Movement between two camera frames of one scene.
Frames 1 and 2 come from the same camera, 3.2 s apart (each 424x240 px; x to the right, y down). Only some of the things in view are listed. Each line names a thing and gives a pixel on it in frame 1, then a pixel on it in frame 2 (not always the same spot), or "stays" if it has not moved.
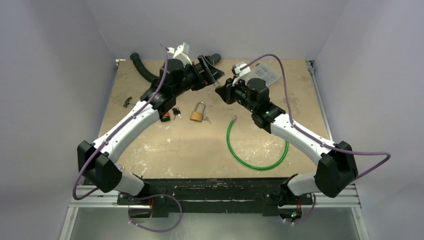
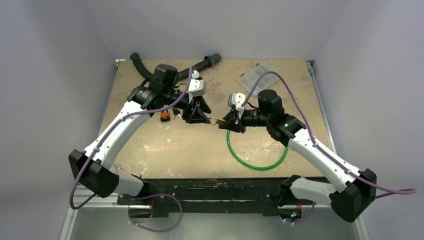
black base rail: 246,197 stays
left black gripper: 209,74 to 195,115
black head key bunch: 176,111 stays
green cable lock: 242,163 stays
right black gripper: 228,88 to 238,120
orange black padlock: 166,118 stays
